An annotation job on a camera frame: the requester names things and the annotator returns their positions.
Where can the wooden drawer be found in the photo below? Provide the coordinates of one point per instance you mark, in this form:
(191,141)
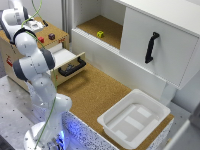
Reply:
(65,57)

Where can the wooden drawer box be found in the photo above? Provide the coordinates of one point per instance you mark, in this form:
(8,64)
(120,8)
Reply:
(6,50)

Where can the white sliding door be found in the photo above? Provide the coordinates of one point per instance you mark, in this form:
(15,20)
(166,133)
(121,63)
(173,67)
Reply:
(173,50)

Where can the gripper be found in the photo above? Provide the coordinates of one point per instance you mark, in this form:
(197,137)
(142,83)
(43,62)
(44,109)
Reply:
(34,26)

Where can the yellow block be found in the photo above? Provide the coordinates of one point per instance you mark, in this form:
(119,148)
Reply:
(100,34)

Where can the white cabinet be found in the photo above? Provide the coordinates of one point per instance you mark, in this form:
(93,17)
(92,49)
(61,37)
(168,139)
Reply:
(110,61)

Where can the white plastic box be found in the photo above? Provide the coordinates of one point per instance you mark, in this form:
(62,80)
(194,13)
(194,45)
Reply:
(133,121)

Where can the purple block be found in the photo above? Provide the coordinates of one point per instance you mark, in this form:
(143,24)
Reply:
(51,36)

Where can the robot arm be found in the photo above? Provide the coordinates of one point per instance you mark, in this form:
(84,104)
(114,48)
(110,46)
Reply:
(41,86)

